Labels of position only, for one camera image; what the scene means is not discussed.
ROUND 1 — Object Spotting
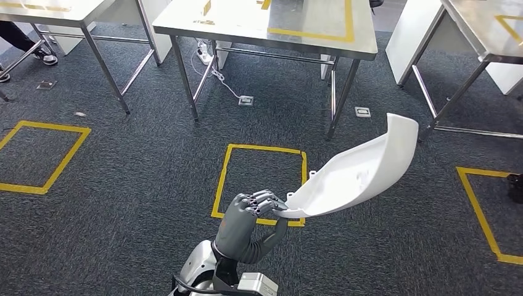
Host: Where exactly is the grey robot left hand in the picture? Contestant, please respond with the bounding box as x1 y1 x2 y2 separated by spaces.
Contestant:
213 189 290 265

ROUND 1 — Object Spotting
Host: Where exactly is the white curved car body part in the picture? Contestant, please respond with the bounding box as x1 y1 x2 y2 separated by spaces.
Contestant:
273 113 420 220

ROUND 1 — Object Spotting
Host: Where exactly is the white power strip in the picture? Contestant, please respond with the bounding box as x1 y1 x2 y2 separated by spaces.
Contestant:
197 39 215 65

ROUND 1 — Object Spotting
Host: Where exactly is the stainless steel table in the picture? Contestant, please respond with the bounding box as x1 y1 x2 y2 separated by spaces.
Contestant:
0 0 162 116
398 0 523 143
152 0 379 142

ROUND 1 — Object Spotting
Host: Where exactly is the yellow tape table outline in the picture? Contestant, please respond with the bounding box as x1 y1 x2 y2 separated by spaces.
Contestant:
192 0 355 44

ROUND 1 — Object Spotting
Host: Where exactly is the white board panel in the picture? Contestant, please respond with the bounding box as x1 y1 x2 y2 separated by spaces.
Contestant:
43 0 173 65
385 0 477 88
485 61 523 96

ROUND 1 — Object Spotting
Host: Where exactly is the black object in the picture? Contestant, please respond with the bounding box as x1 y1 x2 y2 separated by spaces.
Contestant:
506 173 523 204

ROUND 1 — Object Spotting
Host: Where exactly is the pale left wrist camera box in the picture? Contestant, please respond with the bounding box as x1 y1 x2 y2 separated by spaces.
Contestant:
237 272 279 296

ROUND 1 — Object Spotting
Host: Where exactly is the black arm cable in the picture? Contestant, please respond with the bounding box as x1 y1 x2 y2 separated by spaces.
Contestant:
171 274 262 296

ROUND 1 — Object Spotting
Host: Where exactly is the white power cable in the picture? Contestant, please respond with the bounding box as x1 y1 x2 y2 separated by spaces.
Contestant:
191 38 242 100

